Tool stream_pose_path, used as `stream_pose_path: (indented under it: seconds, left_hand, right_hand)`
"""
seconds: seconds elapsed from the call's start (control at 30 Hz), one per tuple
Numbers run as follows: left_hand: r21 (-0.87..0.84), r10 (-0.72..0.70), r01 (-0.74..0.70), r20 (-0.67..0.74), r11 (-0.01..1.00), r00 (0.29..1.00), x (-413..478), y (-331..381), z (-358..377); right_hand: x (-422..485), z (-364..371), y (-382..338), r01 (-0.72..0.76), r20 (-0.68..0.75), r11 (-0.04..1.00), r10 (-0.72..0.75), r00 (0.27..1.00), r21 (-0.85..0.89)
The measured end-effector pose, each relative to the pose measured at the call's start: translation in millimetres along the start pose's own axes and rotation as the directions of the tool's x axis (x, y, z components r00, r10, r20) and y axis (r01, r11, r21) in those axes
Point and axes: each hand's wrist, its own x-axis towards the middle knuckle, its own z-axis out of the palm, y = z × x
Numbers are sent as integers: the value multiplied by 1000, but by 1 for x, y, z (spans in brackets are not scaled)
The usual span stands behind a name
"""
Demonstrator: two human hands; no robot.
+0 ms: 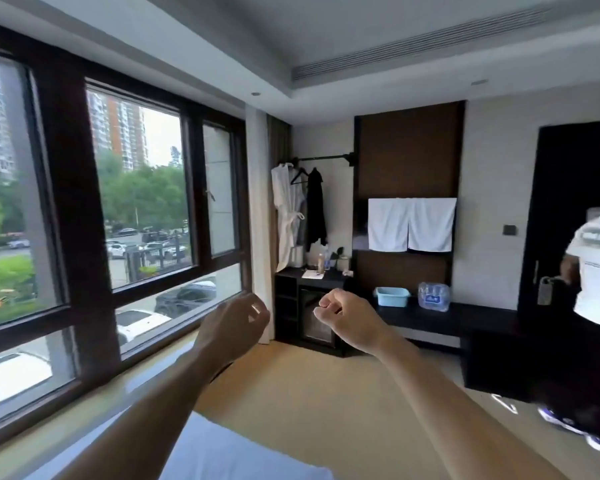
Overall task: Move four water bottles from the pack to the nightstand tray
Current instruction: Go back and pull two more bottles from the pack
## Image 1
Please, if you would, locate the black cabinet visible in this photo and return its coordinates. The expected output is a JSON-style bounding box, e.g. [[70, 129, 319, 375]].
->
[[273, 267, 362, 358]]

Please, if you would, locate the white towel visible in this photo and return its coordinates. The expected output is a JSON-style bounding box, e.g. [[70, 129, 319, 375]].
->
[[368, 198, 411, 253], [408, 197, 458, 254]]

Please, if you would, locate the person's right forearm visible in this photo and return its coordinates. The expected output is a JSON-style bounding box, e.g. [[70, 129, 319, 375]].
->
[[365, 335, 570, 480]]

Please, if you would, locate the black mini fridge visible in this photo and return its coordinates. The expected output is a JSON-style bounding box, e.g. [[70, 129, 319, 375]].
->
[[300, 290, 342, 346]]

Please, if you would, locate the black hanging garment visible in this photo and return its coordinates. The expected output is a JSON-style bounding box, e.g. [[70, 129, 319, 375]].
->
[[305, 167, 329, 253]]

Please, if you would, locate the light blue plastic basin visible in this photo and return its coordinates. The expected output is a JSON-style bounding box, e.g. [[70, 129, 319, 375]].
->
[[373, 287, 411, 309]]

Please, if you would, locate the sheer white curtain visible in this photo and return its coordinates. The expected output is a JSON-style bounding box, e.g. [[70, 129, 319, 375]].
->
[[245, 106, 275, 345]]

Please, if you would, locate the grey door hanger tag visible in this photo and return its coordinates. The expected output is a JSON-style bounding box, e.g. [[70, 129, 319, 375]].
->
[[538, 276, 557, 307]]

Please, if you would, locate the person's right hand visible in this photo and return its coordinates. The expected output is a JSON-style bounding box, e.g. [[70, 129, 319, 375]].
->
[[313, 288, 389, 353]]

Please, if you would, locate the person's left hand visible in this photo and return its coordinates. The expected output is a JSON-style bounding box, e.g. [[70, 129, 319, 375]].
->
[[192, 293, 271, 368]]

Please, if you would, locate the person's left forearm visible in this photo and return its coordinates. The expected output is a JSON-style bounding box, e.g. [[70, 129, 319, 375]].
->
[[55, 345, 232, 480]]

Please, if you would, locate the dark framed window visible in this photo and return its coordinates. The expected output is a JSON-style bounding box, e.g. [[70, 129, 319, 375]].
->
[[0, 17, 254, 456]]

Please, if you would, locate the black clothes rail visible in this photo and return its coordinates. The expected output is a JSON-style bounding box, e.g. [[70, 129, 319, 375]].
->
[[279, 152, 357, 168]]

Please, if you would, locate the dark door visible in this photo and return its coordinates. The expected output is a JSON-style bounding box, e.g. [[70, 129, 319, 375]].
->
[[517, 119, 600, 326]]

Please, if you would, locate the white bed sheet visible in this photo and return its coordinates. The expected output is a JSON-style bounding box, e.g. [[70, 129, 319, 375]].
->
[[25, 410, 336, 480]]

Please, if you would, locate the brown wood wall panel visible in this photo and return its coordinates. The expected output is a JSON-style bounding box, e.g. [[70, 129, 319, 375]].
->
[[352, 100, 467, 301]]

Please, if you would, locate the wrapped pack of water bottles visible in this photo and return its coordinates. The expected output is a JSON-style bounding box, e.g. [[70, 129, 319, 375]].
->
[[417, 282, 452, 313]]

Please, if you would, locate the ceiling air vent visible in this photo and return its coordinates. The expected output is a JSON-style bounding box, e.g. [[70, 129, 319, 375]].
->
[[291, 2, 564, 83]]

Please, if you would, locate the brown curtain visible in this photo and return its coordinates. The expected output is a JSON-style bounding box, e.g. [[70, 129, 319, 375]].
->
[[266, 114, 293, 275]]

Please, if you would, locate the long black bench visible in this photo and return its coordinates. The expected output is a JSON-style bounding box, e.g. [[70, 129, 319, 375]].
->
[[352, 294, 537, 401]]

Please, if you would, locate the white bathrobe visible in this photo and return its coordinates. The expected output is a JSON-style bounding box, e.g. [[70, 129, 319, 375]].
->
[[271, 163, 307, 273]]

